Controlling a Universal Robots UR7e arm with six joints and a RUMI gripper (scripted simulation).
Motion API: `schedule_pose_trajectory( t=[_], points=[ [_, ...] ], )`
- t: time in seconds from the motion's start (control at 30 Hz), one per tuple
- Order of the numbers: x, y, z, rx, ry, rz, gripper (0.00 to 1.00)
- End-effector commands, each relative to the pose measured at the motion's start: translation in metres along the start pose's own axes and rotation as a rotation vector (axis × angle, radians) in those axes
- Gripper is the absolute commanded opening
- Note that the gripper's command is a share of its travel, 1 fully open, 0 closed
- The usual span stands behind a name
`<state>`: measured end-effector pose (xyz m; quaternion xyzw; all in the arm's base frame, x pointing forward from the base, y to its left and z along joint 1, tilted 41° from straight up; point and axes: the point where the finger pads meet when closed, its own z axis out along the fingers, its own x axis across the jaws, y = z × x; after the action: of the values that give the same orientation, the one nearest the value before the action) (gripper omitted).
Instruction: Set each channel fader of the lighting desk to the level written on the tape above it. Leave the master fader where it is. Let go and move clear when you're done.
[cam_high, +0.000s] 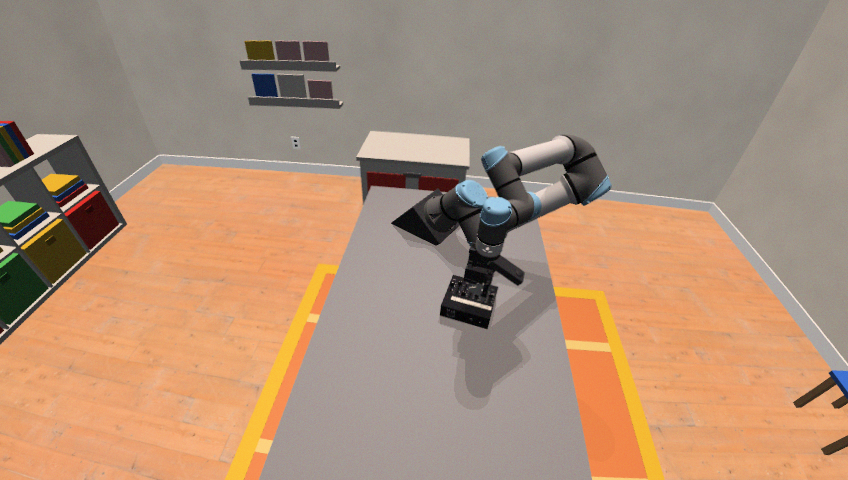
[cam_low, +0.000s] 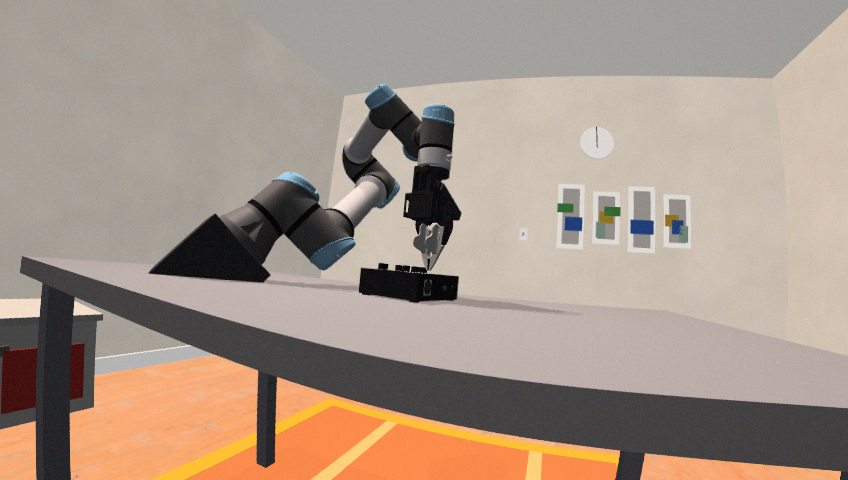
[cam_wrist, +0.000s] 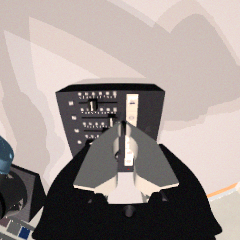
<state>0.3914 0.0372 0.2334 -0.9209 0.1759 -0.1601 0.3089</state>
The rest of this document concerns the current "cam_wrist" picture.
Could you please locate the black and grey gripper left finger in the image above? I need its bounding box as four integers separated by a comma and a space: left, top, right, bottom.
31, 120, 123, 240

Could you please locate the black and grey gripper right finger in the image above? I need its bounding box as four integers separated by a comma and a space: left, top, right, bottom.
123, 120, 222, 236

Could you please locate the black lighting desk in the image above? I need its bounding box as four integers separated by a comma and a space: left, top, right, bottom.
55, 83, 165, 172

